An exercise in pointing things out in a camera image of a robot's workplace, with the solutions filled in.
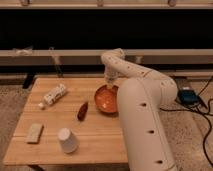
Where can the beige rectangular sponge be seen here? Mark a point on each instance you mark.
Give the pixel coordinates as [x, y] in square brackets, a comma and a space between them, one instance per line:
[34, 133]

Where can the blue power adapter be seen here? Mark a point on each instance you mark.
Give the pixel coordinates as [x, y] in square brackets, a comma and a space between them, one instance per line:
[187, 97]

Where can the wooden table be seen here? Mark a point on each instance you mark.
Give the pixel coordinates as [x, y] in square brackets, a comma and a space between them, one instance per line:
[100, 136]

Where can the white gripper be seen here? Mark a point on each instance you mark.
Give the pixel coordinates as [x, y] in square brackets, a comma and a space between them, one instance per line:
[110, 77]

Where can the white paper cup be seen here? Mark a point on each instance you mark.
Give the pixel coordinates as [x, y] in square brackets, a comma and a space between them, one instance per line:
[67, 140]

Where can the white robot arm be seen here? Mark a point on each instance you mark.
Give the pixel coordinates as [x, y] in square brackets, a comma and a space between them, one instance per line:
[139, 98]

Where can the dark red chili pepper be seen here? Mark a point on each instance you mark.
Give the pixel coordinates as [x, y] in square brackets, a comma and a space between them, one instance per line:
[82, 111]

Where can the white patterned tube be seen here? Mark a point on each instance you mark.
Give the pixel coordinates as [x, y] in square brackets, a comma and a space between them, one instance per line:
[53, 96]

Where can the orange ceramic bowl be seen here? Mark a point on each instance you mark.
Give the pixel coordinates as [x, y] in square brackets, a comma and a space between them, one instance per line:
[106, 99]

